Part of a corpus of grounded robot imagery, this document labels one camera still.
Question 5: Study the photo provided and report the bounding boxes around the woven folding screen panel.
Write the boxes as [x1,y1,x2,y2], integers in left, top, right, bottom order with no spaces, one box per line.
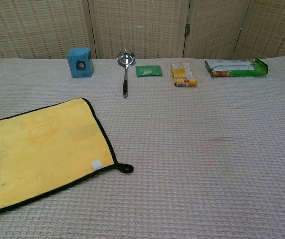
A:
[87,0,190,60]
[233,0,285,60]
[0,0,97,61]
[183,0,253,60]

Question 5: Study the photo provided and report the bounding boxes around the yellow cloth with black trim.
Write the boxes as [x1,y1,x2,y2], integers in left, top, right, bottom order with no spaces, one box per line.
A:
[0,97,135,216]

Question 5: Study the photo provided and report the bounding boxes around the blue cardboard box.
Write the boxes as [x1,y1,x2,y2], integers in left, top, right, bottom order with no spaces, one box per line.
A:
[66,47,94,78]

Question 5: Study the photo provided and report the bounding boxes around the white waffle tablecloth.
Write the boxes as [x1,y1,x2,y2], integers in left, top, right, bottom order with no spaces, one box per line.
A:
[0,56,285,239]

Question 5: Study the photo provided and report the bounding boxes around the small green packet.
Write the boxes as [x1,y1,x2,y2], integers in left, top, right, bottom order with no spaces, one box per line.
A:
[135,64,163,78]

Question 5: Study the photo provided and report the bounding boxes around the metal strainer with black handle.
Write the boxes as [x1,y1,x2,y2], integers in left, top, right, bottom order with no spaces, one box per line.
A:
[117,49,136,98]

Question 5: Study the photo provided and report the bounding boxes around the green and white snack bag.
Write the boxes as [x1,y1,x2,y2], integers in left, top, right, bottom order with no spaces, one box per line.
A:
[204,58,269,78]

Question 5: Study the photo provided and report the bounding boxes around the yellow food box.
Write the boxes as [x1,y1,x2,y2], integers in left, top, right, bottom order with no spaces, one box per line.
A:
[170,61,198,88]

